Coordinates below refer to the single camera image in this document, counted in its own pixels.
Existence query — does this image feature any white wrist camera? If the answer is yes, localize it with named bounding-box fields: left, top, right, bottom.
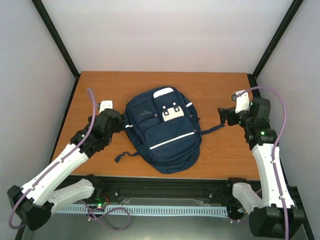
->
left=98, top=100, right=113, bottom=113
left=231, top=90, right=250, bottom=114

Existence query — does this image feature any light blue slotted cable duct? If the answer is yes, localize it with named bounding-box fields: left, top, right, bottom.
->
left=56, top=204, right=229, bottom=218

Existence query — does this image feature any black frame post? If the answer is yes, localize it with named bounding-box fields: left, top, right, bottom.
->
left=31, top=0, right=81, bottom=77
left=251, top=0, right=305, bottom=78

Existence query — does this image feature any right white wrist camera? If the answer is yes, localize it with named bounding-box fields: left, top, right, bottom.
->
left=231, top=90, right=250, bottom=114

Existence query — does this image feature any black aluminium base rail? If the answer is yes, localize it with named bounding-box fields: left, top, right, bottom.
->
left=59, top=174, right=300, bottom=208

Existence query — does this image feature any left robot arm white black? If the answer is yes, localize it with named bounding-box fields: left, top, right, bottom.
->
left=7, top=108, right=125, bottom=231

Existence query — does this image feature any left black frame post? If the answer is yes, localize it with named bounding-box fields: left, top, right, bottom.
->
left=31, top=0, right=81, bottom=77

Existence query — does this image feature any navy blue student backpack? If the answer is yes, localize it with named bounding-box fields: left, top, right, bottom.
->
left=124, top=86, right=224, bottom=174

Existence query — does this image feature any right black frame post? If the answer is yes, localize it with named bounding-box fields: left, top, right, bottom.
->
left=251, top=0, right=305, bottom=78

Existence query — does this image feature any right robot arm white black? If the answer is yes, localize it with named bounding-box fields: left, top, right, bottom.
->
left=218, top=93, right=305, bottom=240

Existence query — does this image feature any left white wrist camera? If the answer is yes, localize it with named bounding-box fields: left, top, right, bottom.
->
left=98, top=100, right=113, bottom=113

